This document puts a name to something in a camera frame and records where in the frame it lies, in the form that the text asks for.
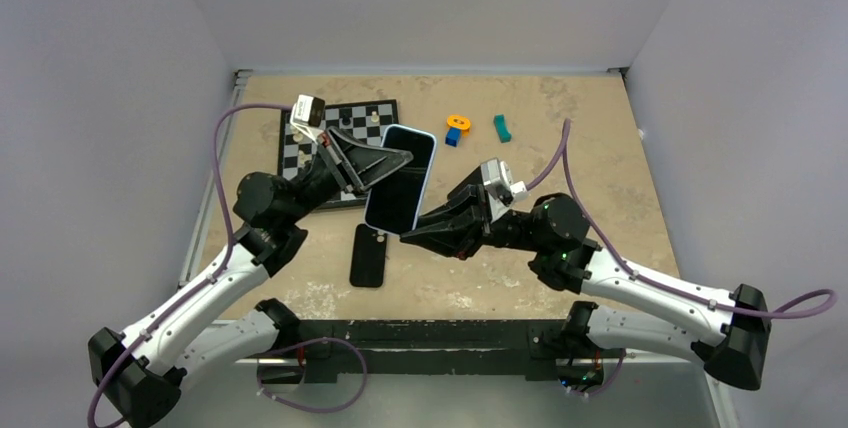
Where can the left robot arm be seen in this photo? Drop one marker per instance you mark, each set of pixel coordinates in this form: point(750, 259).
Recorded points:
point(144, 368)

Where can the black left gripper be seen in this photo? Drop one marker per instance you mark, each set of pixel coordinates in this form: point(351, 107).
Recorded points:
point(353, 165)

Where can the orange ring block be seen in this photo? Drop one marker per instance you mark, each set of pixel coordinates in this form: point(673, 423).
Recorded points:
point(459, 122)

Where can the phone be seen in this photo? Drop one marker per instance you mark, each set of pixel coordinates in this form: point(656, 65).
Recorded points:
point(394, 204)

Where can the black phone case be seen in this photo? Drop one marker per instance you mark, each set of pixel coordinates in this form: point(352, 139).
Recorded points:
point(367, 268)

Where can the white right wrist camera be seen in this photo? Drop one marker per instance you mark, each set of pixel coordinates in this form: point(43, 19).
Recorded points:
point(498, 182)

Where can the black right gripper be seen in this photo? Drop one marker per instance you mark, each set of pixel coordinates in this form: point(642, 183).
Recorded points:
point(459, 237)

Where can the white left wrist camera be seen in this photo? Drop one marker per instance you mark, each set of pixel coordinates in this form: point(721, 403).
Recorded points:
point(307, 115)

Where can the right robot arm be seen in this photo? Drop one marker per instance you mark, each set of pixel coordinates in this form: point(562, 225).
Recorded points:
point(723, 330)

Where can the white chess pawn near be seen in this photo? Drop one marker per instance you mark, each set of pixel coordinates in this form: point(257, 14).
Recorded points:
point(304, 159)

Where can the black white chessboard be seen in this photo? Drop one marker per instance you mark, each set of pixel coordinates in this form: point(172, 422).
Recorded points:
point(311, 140)

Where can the blue cube block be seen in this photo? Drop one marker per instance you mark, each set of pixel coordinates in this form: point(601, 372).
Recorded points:
point(453, 136)

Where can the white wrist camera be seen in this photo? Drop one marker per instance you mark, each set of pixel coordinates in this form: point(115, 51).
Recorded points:
point(498, 182)
point(307, 115)

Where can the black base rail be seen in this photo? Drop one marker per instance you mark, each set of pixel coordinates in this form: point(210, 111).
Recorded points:
point(532, 349)

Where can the teal curved block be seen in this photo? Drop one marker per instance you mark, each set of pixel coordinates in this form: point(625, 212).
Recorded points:
point(501, 128)

